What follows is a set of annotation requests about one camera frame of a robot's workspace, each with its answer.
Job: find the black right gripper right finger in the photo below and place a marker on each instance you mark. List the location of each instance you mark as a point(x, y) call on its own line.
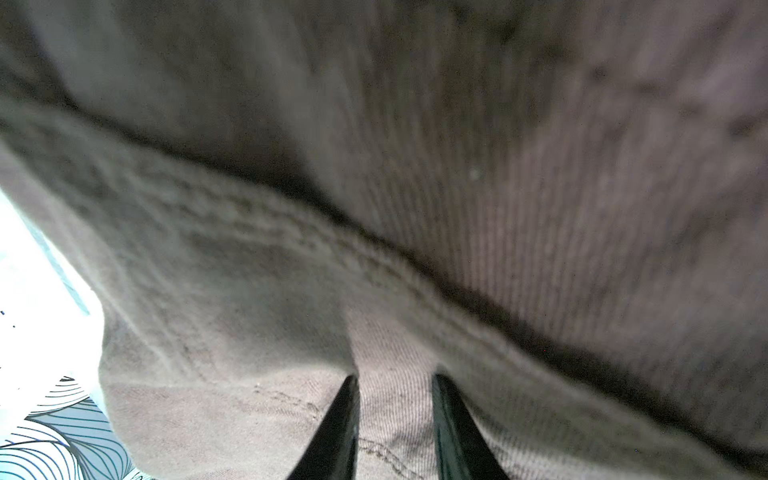
point(461, 451)

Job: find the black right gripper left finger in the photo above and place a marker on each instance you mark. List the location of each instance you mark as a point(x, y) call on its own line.
point(332, 452)

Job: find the brown trousers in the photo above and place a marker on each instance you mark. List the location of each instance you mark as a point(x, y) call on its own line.
point(560, 206)

